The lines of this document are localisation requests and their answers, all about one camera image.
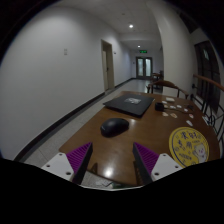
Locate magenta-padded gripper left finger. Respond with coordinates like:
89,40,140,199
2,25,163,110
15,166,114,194
41,142,94,185

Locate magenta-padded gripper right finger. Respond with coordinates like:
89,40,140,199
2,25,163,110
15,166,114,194
132,142,184,186

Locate black computer mouse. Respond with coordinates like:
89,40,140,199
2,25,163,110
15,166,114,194
100,117,130,138

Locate round yellow cartoon mouse pad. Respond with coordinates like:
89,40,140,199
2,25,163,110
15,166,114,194
168,126,210,168

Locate small black box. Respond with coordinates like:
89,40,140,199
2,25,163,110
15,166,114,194
154,102,165,112

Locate closed black laptop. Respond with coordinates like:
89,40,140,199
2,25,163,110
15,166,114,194
102,94,156,118

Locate wooden armchair with curved back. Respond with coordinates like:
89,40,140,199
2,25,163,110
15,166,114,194
146,79,190,100

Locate glass double door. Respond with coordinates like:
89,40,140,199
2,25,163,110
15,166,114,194
135,56,154,80

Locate dark framed window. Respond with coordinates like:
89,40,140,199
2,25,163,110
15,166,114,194
194,40,221,113

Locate beige side door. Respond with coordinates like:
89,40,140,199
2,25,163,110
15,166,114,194
101,39,116,92

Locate ceiling lights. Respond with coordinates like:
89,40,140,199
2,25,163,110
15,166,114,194
128,23,141,49

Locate wooden chair with metal frame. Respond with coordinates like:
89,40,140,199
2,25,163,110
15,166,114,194
192,73,224,148

